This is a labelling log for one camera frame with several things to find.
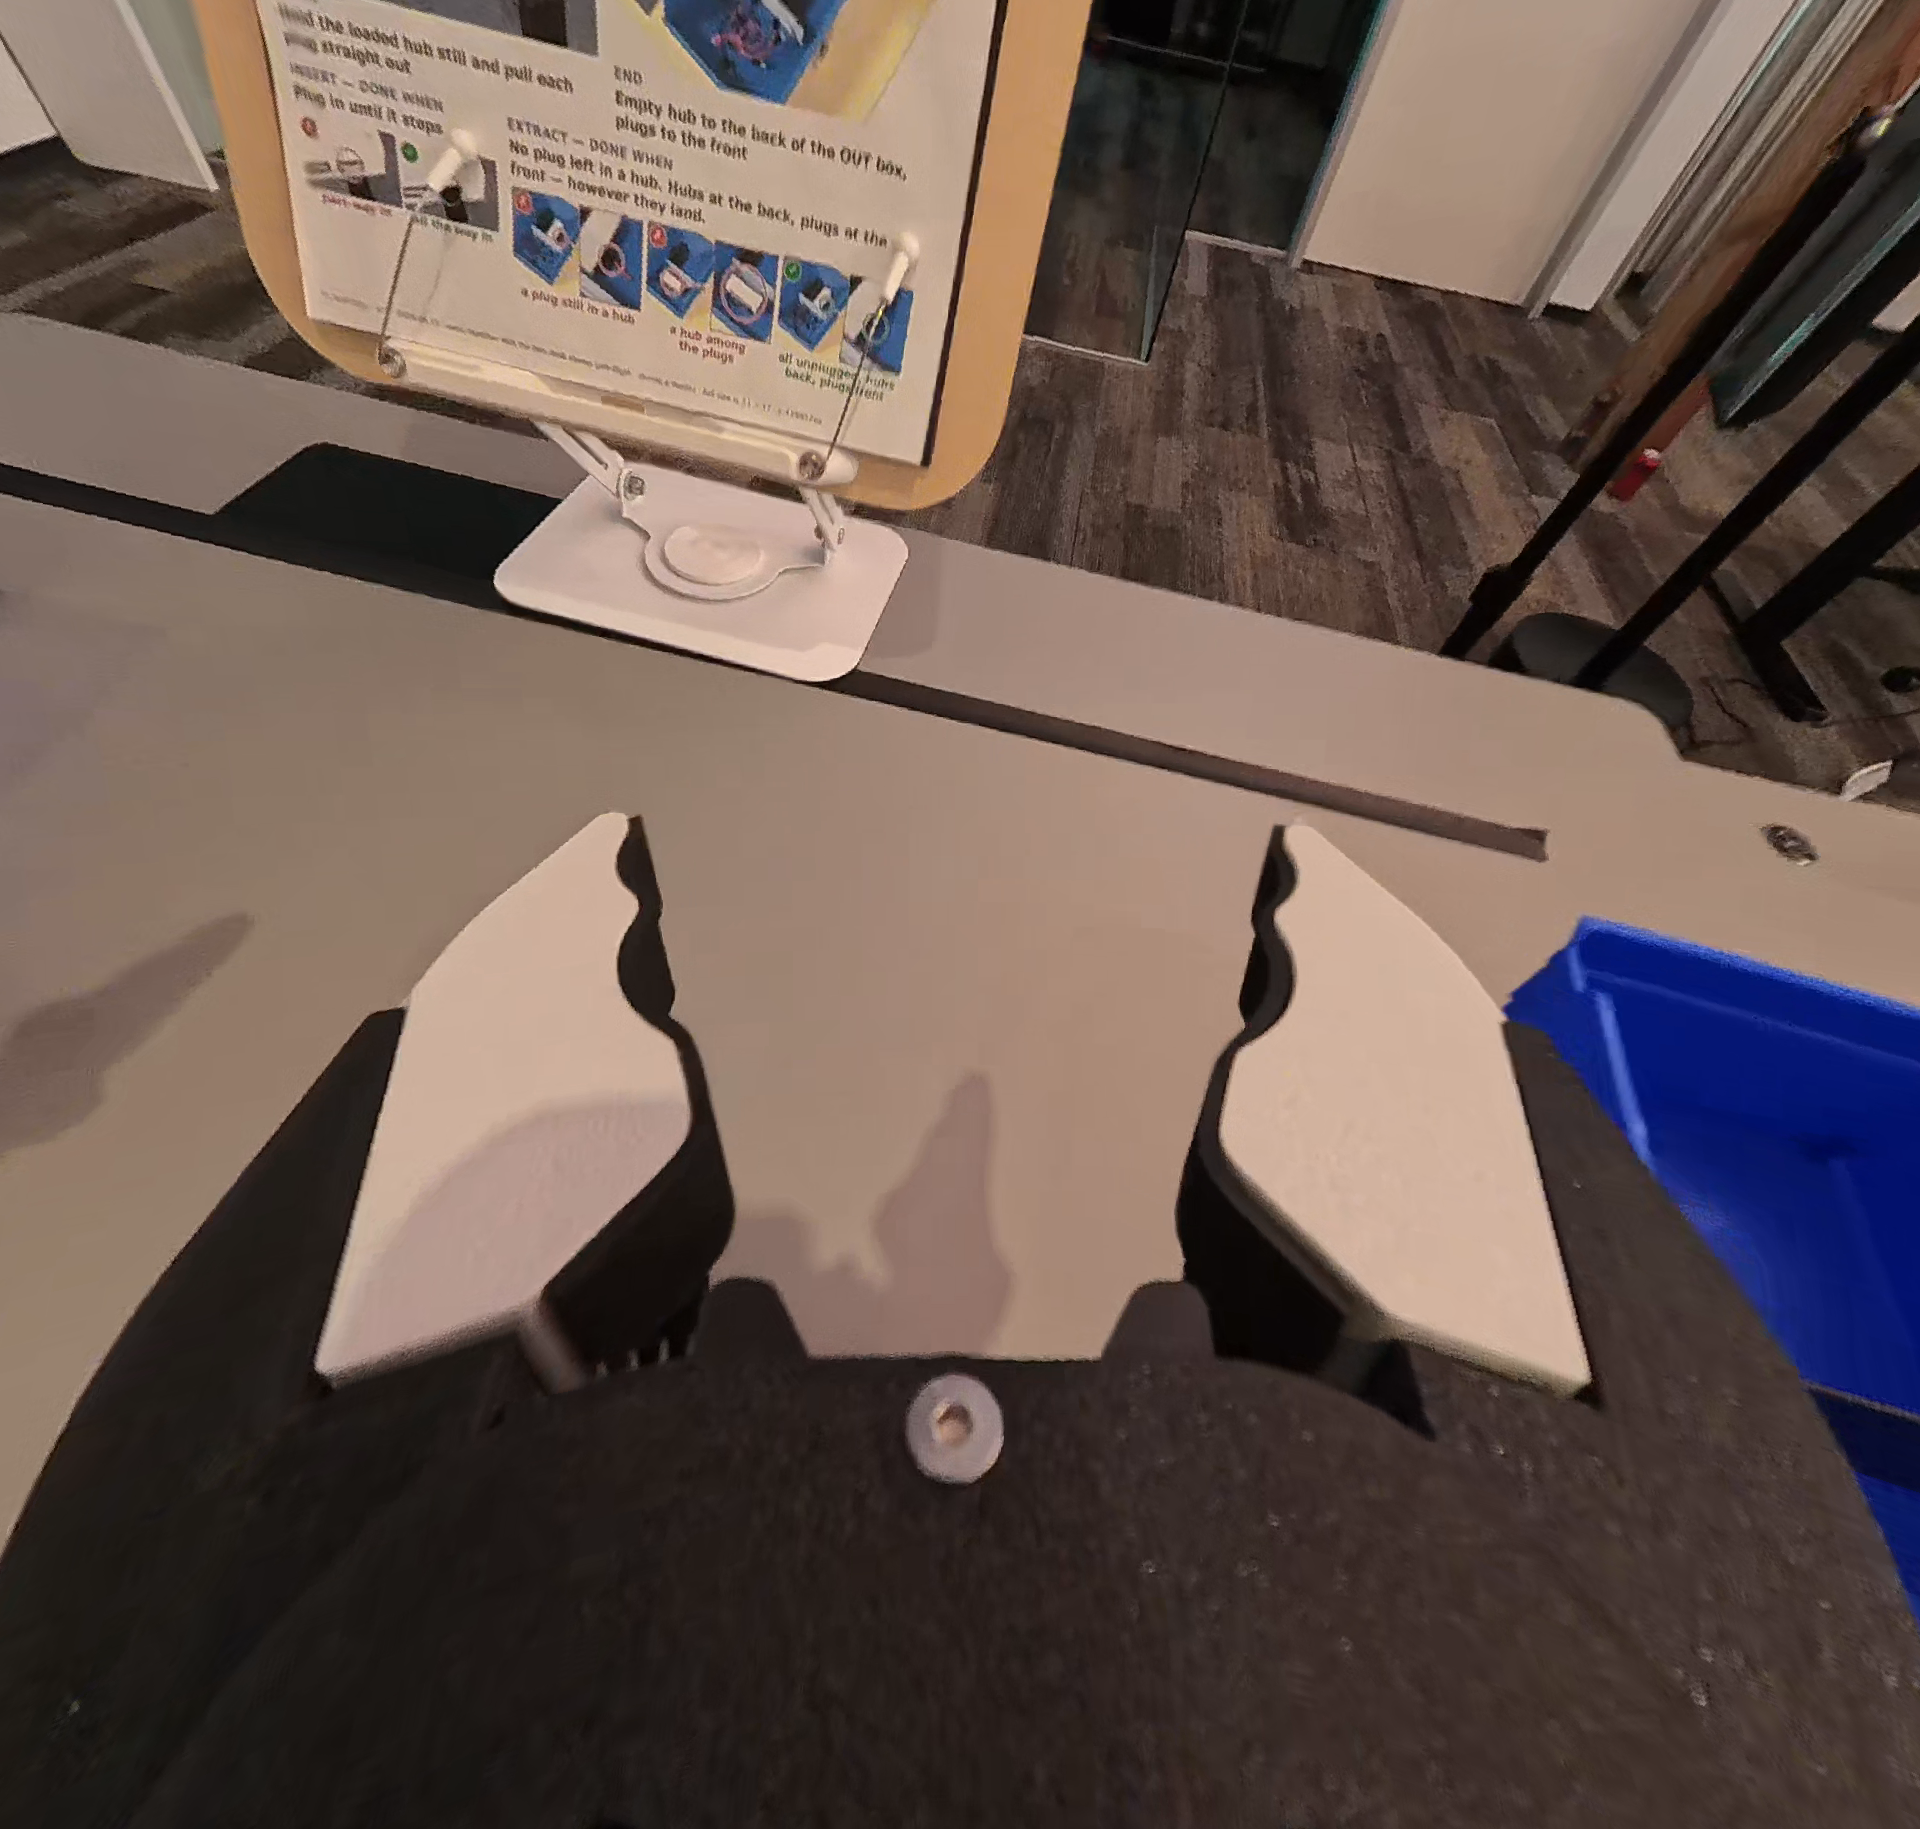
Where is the blue plastic bin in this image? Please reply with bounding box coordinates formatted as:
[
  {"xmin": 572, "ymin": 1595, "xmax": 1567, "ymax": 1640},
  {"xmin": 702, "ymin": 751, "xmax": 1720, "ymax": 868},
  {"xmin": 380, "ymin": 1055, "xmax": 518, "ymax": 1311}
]
[{"xmin": 1506, "ymin": 917, "xmax": 1920, "ymax": 1620}]

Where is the white stand with wooden board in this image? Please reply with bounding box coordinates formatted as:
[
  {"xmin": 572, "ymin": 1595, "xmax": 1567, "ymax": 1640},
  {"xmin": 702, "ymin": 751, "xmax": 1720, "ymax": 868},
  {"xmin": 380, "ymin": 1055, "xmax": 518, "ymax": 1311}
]
[{"xmin": 173, "ymin": 0, "xmax": 1109, "ymax": 681}]

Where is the black desk frame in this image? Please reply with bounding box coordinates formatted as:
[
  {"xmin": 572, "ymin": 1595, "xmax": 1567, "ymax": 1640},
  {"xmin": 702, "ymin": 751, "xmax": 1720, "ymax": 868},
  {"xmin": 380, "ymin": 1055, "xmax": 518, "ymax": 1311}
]
[{"xmin": 1439, "ymin": 132, "xmax": 1920, "ymax": 729}]

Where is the printed instruction sheet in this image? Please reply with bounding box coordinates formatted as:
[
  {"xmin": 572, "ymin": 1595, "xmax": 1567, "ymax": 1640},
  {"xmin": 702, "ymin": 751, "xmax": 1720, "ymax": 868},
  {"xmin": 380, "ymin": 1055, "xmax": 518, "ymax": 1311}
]
[{"xmin": 232, "ymin": 0, "xmax": 1022, "ymax": 465}]

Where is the wooden table leg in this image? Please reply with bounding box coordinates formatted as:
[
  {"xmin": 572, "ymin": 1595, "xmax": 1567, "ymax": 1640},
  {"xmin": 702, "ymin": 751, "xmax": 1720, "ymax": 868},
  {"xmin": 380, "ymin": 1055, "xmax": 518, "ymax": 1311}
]
[{"xmin": 1576, "ymin": 103, "xmax": 1920, "ymax": 482}]

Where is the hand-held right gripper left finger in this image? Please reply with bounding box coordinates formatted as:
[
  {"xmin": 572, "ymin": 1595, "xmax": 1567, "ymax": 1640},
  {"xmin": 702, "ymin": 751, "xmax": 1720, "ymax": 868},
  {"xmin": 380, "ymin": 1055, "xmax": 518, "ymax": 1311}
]
[{"xmin": 311, "ymin": 812, "xmax": 741, "ymax": 1388}]

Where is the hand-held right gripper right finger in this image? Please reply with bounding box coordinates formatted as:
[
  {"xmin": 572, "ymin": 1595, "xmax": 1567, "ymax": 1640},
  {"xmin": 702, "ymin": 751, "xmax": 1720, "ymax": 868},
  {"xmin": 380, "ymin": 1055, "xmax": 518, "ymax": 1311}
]
[{"xmin": 1177, "ymin": 819, "xmax": 1597, "ymax": 1404}]

